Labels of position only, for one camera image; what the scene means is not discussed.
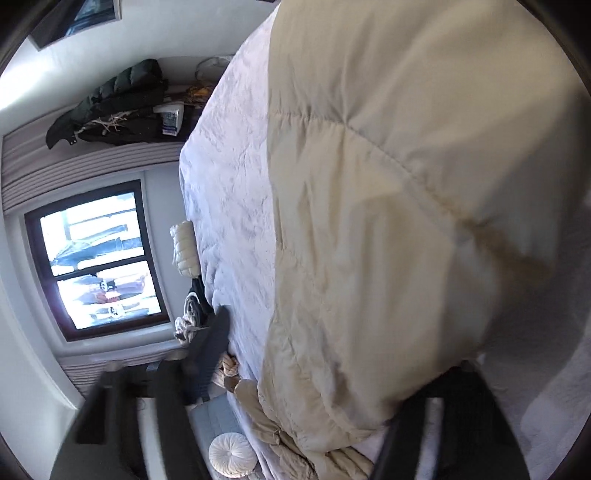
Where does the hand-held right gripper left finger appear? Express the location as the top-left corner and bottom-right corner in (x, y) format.
(50, 305), (232, 480)

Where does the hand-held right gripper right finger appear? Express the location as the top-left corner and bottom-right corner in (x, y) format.
(369, 360), (532, 480)

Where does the beige puffer coat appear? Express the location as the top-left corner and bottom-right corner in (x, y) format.
(233, 0), (589, 480)

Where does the dark clothes pile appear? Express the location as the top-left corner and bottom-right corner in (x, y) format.
(184, 276), (219, 343)

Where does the grey padded chair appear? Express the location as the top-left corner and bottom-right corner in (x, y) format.
(190, 391), (262, 480)

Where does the cream puffer jacket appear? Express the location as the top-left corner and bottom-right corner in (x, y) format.
(170, 220), (201, 279)

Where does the white round pleated cushion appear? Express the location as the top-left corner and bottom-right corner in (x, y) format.
(208, 432), (259, 479)

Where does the dark framed window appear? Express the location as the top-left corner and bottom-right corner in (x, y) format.
(24, 179), (171, 343)

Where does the lavender bed blanket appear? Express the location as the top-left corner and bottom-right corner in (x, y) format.
(178, 0), (591, 480)

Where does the white printed box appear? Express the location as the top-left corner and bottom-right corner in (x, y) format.
(154, 102), (186, 137)

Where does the black puffer jacket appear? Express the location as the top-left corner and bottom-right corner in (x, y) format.
(45, 58), (170, 149)

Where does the dark framed wall picture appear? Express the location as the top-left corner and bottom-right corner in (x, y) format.
(28, 0), (123, 51)

